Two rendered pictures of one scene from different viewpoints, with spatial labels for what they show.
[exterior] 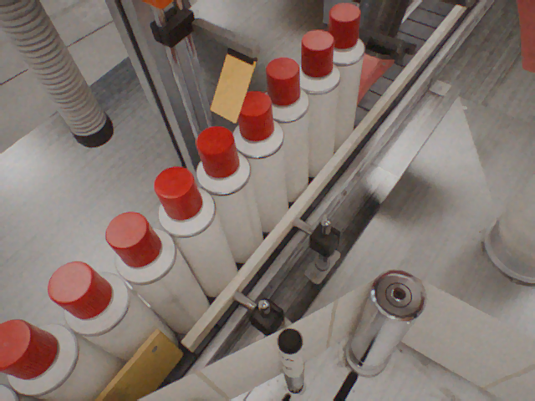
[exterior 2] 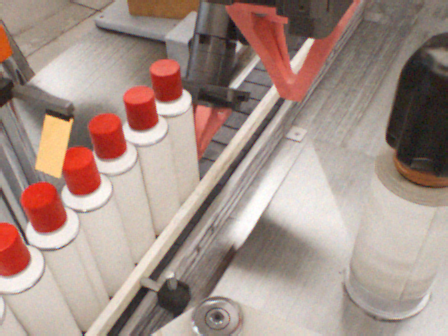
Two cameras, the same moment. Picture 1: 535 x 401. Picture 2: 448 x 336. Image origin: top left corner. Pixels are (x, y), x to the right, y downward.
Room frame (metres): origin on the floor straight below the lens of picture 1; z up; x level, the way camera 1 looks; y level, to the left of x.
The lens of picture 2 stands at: (-0.09, -0.05, 1.40)
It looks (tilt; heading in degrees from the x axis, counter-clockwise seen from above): 49 degrees down; 357
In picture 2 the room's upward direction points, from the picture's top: 10 degrees counter-clockwise
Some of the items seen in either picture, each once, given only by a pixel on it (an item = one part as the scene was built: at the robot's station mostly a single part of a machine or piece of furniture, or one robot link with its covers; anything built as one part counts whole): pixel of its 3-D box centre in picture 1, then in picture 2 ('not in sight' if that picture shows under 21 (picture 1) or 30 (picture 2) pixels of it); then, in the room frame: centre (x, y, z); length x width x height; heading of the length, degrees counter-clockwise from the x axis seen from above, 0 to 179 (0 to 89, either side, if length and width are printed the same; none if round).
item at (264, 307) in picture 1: (257, 312); not in sight; (0.15, 0.03, 0.89); 0.06 x 0.03 x 0.12; 47
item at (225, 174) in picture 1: (231, 203); (68, 262); (0.24, 0.04, 0.98); 0.05 x 0.05 x 0.20
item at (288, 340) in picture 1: (292, 367); not in sight; (0.07, 0.00, 0.97); 0.02 x 0.02 x 0.19
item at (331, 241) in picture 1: (324, 244); (176, 302); (0.22, -0.06, 0.89); 0.03 x 0.03 x 0.12; 47
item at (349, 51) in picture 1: (338, 87); (174, 139); (0.39, -0.10, 0.98); 0.05 x 0.05 x 0.20
